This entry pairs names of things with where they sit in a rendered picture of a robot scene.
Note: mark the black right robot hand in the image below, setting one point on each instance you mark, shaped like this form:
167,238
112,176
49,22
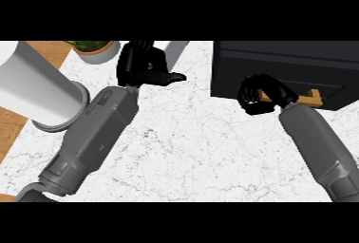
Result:
262,95

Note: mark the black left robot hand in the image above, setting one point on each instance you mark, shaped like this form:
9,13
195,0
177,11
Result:
138,68

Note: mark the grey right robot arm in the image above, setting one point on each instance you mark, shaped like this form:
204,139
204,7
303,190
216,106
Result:
318,142

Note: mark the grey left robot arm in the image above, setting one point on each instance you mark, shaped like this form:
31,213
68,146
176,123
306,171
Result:
93,133

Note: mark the dark grey drawer cabinet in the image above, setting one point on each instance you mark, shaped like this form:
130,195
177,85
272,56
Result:
290,66

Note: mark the potted green plant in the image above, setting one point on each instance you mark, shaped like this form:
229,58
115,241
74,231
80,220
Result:
96,49

